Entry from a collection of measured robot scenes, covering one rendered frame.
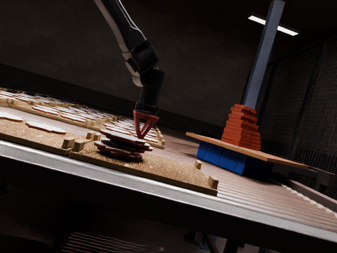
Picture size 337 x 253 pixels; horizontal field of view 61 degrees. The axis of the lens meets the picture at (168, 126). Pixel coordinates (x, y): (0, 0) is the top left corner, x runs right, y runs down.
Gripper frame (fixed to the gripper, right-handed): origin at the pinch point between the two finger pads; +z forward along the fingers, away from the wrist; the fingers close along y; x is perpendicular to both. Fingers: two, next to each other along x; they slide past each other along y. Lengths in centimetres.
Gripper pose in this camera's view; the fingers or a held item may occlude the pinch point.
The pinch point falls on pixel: (139, 134)
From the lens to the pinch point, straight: 86.1
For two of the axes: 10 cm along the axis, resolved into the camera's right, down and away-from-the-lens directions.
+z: -2.6, 9.7, 0.4
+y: -1.5, -0.8, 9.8
